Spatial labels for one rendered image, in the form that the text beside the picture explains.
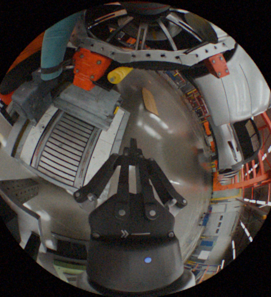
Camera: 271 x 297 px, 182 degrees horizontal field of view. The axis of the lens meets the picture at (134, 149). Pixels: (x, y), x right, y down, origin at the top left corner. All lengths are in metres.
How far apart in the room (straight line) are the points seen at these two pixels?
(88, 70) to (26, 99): 0.31
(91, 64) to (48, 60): 0.16
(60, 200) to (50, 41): 0.80
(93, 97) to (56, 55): 0.43
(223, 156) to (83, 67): 2.55
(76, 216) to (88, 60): 0.89
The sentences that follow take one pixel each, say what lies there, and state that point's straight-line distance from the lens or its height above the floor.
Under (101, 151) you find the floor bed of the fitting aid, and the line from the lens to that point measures 0.64.
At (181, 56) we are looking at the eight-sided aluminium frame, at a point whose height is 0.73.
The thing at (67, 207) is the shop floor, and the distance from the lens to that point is 0.75.
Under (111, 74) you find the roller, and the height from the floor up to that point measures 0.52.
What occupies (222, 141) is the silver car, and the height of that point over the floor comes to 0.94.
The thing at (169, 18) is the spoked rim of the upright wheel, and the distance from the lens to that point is 0.47.
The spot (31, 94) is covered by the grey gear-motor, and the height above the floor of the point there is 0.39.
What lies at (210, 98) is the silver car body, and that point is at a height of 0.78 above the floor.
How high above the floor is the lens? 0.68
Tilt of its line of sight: 51 degrees down
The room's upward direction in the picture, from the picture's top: 69 degrees clockwise
